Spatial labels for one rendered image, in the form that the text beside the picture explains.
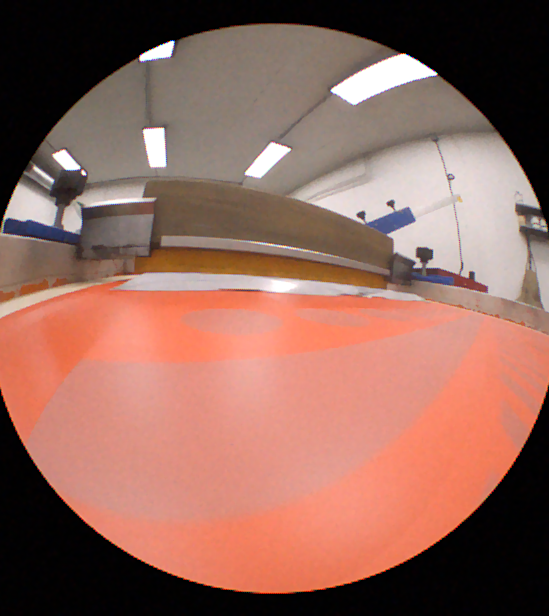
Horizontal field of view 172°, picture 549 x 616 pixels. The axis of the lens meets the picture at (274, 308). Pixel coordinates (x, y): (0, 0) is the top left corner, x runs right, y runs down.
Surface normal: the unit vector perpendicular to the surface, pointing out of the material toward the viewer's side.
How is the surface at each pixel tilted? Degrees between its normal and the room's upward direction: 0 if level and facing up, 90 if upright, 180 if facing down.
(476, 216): 90
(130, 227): 90
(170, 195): 90
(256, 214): 90
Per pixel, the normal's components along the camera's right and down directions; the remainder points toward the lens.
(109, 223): 0.43, 0.18
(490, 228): -0.90, 0.00
